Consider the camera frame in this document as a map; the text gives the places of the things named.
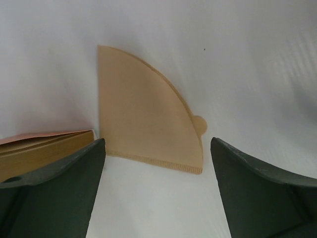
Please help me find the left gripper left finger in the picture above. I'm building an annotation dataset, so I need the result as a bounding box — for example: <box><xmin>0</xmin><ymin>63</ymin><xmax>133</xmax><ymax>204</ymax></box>
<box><xmin>0</xmin><ymin>139</ymin><xmax>106</xmax><ymax>238</ymax></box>

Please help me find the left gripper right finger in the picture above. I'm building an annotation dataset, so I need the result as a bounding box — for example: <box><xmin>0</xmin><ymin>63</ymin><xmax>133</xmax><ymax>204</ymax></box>
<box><xmin>211</xmin><ymin>137</ymin><xmax>317</xmax><ymax>238</ymax></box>

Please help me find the brown paper coffee filter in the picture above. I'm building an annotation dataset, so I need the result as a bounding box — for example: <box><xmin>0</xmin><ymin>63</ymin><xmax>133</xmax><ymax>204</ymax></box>
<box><xmin>98</xmin><ymin>46</ymin><xmax>208</xmax><ymax>175</ymax></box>

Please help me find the orange coffee filter box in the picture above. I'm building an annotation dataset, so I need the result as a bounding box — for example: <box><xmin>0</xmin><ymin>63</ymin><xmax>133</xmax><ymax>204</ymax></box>
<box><xmin>0</xmin><ymin>129</ymin><xmax>96</xmax><ymax>152</ymax></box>

